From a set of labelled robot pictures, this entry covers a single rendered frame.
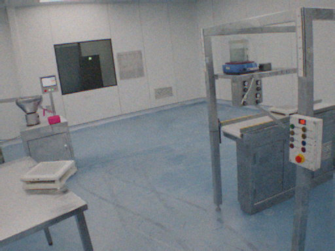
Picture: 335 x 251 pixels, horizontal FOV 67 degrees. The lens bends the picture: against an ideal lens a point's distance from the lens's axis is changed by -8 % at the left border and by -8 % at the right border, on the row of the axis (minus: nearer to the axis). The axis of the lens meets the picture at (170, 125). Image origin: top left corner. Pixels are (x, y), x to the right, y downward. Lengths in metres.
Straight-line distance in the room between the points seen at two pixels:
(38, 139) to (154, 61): 4.41
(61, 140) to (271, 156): 2.63
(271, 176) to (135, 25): 5.58
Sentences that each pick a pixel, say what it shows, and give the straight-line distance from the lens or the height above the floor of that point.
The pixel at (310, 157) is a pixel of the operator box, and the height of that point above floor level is 0.90.
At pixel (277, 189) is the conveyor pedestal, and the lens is 2.69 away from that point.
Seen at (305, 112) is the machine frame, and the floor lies 1.10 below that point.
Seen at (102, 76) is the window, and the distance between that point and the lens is 6.83.
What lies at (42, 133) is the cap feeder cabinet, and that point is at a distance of 3.79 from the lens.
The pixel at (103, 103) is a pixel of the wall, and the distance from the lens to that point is 6.87.
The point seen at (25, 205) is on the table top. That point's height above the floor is 0.82.
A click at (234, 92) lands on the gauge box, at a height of 1.13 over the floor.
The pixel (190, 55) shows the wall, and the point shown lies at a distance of 8.00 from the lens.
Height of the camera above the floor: 1.45
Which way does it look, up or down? 14 degrees down
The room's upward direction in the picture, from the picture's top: 6 degrees counter-clockwise
